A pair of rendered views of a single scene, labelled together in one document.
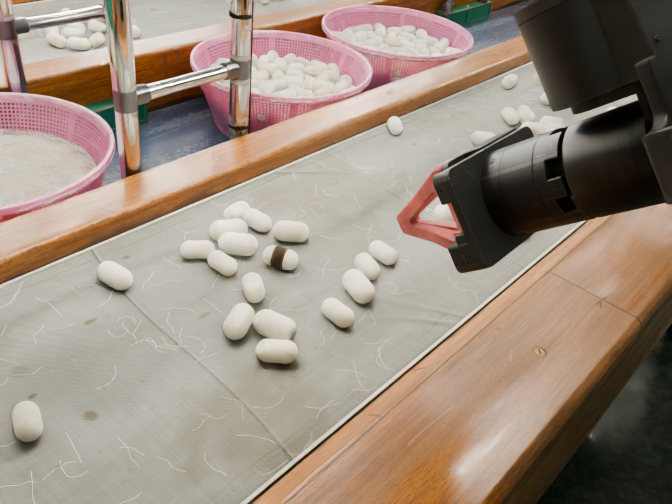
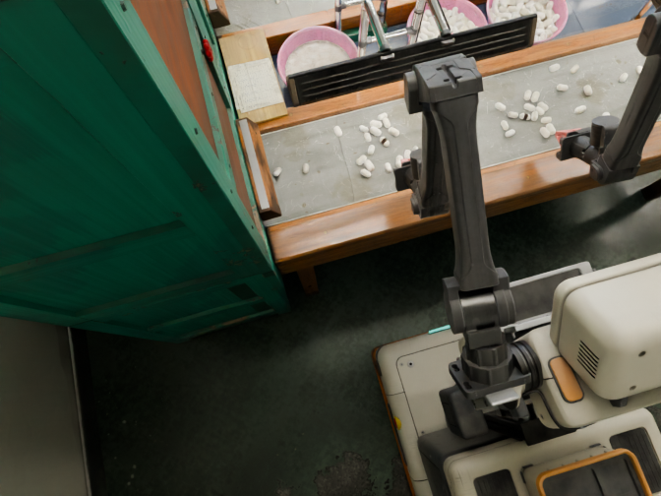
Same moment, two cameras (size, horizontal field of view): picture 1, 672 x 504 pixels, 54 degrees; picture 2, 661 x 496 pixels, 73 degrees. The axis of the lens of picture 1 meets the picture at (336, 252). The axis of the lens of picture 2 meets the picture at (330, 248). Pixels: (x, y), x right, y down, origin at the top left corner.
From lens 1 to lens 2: 0.92 m
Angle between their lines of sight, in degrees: 43
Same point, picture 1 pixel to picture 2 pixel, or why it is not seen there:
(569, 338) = not seen: hidden behind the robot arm
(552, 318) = not seen: hidden behind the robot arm
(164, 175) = (366, 93)
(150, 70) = (393, 12)
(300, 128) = not seen: hidden behind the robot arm
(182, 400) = (338, 176)
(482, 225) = (400, 182)
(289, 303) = (379, 157)
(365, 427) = (371, 203)
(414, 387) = (389, 199)
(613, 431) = (555, 221)
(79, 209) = (336, 102)
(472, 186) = (401, 173)
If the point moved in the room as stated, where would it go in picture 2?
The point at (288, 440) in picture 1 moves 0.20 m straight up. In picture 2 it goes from (356, 197) to (359, 168)
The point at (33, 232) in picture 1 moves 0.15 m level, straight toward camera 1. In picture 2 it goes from (322, 108) to (316, 152)
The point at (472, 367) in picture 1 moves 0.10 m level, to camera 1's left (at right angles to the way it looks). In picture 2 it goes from (406, 201) to (379, 182)
